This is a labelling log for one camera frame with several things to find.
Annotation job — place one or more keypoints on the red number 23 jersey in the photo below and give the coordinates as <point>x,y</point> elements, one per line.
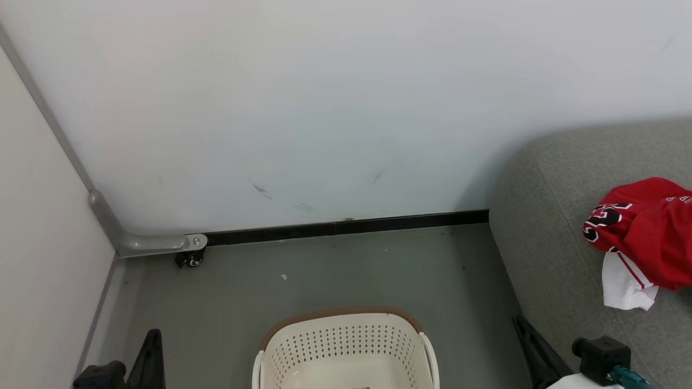
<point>654,227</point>

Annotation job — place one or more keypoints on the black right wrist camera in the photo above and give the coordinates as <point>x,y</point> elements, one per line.
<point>603,356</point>

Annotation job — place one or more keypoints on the cream perforated laundry basket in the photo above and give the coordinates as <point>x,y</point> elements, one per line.
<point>346,346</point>

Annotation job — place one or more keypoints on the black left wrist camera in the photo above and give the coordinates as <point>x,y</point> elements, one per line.
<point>100,377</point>

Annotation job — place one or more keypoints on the black caster wheel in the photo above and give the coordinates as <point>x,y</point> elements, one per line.
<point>190,260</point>

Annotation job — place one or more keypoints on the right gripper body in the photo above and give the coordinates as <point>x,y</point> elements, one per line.
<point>627,378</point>

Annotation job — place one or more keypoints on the grey fabric sofa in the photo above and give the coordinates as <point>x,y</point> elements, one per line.
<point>546,232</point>

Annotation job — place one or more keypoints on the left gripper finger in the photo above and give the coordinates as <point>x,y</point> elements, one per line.
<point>148,367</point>

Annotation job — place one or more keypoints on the grey metal partition foot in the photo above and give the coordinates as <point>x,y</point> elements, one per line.
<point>146,244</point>

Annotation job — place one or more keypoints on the black baseboard strip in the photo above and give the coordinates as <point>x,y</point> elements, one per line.
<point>351,226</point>

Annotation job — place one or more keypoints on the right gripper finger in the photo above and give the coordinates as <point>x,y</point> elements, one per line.
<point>540,356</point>

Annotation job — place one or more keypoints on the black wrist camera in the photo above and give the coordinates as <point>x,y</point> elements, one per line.
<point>603,356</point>
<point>100,377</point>

